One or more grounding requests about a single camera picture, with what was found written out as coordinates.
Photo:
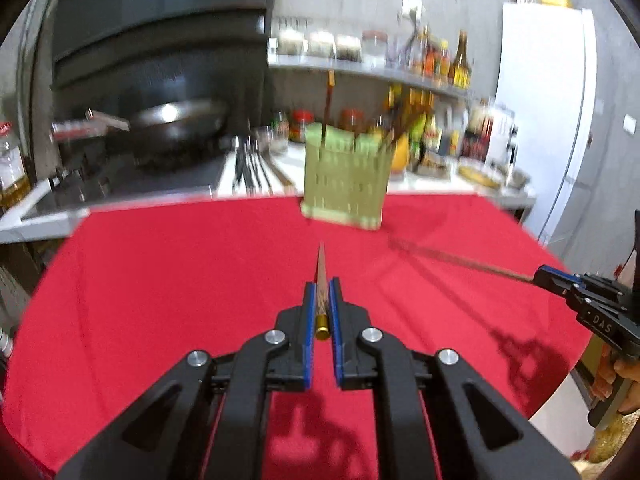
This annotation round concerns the glass jar red lid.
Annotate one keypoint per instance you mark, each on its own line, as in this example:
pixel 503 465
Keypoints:
pixel 301 126

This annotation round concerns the red packet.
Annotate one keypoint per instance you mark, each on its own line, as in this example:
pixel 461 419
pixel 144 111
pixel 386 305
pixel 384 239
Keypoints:
pixel 477 135

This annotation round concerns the red sauce bottle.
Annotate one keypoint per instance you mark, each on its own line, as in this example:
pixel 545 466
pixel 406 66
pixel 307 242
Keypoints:
pixel 429 60

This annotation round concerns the clear glass bottle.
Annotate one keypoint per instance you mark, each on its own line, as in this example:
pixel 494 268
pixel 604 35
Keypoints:
pixel 418 52

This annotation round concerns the black kitchen tongs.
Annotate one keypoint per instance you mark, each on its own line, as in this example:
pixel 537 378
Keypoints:
pixel 247 165

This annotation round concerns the black range hood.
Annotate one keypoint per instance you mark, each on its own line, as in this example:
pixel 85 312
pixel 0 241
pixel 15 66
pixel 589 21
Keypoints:
pixel 160 20

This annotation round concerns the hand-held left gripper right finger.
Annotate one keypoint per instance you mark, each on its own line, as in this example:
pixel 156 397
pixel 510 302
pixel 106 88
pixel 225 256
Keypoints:
pixel 336 330

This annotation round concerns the cooking oil bottle red cap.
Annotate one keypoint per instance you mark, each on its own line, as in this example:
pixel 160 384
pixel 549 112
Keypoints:
pixel 10 170

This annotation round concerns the green plastic utensil holder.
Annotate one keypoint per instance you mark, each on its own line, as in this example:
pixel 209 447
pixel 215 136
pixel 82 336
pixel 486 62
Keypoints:
pixel 345 185

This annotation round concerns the white wall switch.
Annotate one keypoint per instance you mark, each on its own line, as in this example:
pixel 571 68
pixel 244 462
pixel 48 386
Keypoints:
pixel 631 124

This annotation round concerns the brown wooden chopstick gold cap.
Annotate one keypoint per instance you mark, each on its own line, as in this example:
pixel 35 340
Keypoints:
pixel 400 130
pixel 475 263
pixel 395 120
pixel 328 105
pixel 322 280

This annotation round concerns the brown sauce bottle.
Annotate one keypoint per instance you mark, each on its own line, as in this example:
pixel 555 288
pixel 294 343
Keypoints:
pixel 460 67

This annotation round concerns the orange sauce bottle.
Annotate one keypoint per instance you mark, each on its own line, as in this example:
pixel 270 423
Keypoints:
pixel 441 62

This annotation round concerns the white wall socket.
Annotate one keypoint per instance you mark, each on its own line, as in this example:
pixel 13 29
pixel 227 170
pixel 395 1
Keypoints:
pixel 412 5

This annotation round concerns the white refrigerator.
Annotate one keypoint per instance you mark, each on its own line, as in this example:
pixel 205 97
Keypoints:
pixel 545 125

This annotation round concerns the white wall shelf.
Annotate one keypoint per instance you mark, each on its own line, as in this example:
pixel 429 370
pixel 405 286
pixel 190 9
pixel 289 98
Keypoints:
pixel 350 67

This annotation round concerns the green plastic bottle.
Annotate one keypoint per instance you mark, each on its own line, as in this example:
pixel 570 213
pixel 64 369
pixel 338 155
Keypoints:
pixel 416 135

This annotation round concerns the glass spice jar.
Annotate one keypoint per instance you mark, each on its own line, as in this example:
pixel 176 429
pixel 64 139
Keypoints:
pixel 291 41
pixel 321 44
pixel 375 44
pixel 348 47

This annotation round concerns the black wok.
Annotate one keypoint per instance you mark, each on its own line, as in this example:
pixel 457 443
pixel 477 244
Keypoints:
pixel 175 120

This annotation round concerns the glass jar dark lid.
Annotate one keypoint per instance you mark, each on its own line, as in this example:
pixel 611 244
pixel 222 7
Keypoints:
pixel 279 140

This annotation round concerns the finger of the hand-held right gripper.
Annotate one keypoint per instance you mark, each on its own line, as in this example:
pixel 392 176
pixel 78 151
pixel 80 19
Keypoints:
pixel 565 294
pixel 560 275

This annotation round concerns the person's right hand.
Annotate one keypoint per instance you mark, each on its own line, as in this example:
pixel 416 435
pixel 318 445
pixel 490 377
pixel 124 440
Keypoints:
pixel 604 380

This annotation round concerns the black cooktop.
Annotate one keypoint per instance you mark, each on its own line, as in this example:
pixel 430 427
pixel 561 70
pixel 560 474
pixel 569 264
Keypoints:
pixel 150 180

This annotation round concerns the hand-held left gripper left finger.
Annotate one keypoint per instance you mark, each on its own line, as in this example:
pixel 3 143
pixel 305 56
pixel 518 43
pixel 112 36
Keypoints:
pixel 310 320

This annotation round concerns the red table cloth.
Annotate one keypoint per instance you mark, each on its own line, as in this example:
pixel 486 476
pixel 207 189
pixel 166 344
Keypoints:
pixel 175 270

